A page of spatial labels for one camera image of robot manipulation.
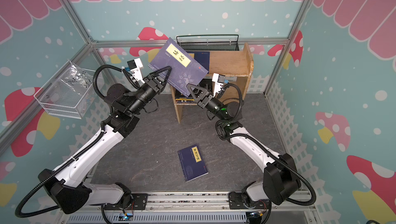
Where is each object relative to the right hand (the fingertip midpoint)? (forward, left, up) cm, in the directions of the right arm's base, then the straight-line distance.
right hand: (187, 88), depth 57 cm
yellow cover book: (+14, +6, -22) cm, 27 cm away
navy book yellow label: (-12, 0, -46) cm, 48 cm away
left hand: (+3, +5, +5) cm, 7 cm away
